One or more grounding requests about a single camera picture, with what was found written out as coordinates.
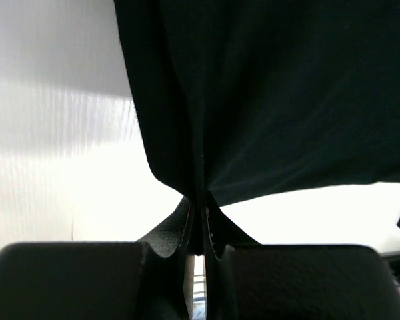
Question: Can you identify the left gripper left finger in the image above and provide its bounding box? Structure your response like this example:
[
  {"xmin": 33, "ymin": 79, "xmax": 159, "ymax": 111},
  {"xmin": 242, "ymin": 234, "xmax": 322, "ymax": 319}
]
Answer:
[{"xmin": 0, "ymin": 199, "xmax": 193, "ymax": 319}]

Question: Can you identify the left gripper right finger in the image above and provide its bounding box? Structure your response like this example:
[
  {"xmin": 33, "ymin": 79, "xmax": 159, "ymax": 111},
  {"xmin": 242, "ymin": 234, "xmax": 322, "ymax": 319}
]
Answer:
[{"xmin": 202, "ymin": 193, "xmax": 400, "ymax": 319}]

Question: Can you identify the black t shirt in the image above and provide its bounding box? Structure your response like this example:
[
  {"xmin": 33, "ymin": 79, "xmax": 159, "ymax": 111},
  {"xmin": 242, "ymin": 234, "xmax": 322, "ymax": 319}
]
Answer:
[{"xmin": 115, "ymin": 1, "xmax": 400, "ymax": 205}]

